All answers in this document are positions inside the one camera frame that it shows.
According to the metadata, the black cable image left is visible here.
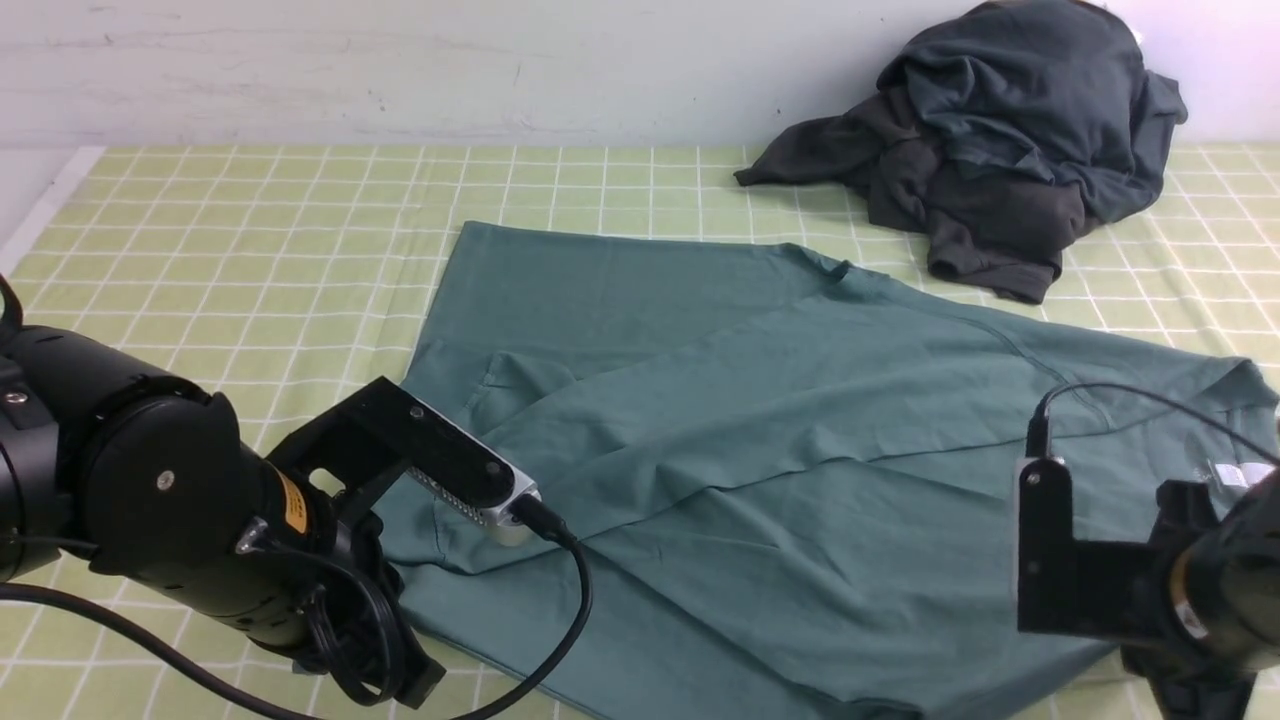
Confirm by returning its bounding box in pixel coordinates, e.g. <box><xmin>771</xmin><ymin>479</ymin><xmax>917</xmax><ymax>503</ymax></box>
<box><xmin>3</xmin><ymin>496</ymin><xmax>594</xmax><ymax>719</ymax></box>

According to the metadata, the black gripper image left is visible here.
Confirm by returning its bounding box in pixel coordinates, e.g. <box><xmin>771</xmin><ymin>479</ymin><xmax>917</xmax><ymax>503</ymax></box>
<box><xmin>241</xmin><ymin>470</ymin><xmax>445</xmax><ymax>708</ymax></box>

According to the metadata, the black cable image right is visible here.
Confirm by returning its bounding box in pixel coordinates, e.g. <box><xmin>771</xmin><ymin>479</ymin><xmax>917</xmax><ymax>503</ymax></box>
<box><xmin>1025</xmin><ymin>382</ymin><xmax>1280</xmax><ymax>471</ymax></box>

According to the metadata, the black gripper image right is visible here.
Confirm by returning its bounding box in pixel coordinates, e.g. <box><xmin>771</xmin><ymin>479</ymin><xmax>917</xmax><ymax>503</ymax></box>
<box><xmin>1123</xmin><ymin>480</ymin><xmax>1261</xmax><ymax>719</ymax></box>

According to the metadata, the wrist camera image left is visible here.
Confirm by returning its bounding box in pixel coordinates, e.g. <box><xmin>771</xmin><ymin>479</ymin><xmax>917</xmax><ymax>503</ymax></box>
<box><xmin>268</xmin><ymin>377</ymin><xmax>540</xmax><ymax>547</ymax></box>

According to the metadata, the green long sleeve shirt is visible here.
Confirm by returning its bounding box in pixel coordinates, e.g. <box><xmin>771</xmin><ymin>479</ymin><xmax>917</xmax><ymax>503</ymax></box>
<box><xmin>403</xmin><ymin>222</ymin><xmax>1277</xmax><ymax>719</ymax></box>

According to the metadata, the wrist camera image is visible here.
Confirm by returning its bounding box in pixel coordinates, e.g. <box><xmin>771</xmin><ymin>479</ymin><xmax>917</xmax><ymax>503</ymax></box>
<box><xmin>268</xmin><ymin>377</ymin><xmax>540</xmax><ymax>547</ymax></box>
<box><xmin>1014</xmin><ymin>457</ymin><xmax>1174</xmax><ymax>647</ymax></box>

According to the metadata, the dark teal crumpled garment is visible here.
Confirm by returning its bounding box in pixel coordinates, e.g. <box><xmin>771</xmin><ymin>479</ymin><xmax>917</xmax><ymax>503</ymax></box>
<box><xmin>876</xmin><ymin>1</ymin><xmax>1188</xmax><ymax>223</ymax></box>

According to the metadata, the green checkered tablecloth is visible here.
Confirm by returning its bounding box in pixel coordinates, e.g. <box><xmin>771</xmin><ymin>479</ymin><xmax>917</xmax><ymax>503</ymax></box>
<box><xmin>0</xmin><ymin>146</ymin><xmax>1280</xmax><ymax>720</ymax></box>

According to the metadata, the black cable image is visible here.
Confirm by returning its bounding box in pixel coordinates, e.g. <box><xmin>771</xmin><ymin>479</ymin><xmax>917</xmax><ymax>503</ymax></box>
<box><xmin>3</xmin><ymin>496</ymin><xmax>594</xmax><ymax>719</ymax></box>
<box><xmin>1025</xmin><ymin>382</ymin><xmax>1280</xmax><ymax>471</ymax></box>

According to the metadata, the dark grey crumpled garment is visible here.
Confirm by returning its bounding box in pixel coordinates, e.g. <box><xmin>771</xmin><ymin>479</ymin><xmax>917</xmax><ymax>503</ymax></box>
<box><xmin>735</xmin><ymin>88</ymin><xmax>1100</xmax><ymax>305</ymax></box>

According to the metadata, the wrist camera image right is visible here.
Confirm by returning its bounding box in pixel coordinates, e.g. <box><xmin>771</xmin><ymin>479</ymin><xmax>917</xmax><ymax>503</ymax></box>
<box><xmin>1014</xmin><ymin>457</ymin><xmax>1174</xmax><ymax>647</ymax></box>

